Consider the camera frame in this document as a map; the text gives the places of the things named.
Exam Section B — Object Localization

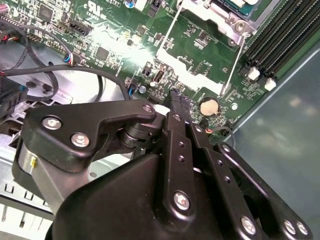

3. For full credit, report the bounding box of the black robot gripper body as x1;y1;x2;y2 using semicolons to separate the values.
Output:
51;153;238;240

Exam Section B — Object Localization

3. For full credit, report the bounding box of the metal socket cover frame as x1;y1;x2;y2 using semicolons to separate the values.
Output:
154;0;251;94

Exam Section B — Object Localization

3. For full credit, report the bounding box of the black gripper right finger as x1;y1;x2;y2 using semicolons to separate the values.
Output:
180;96;314;240

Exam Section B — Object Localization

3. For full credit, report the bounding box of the small square silver CPU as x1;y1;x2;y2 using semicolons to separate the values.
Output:
212;0;261;16

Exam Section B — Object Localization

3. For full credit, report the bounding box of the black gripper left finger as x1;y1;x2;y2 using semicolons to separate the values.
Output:
11;89;199;221

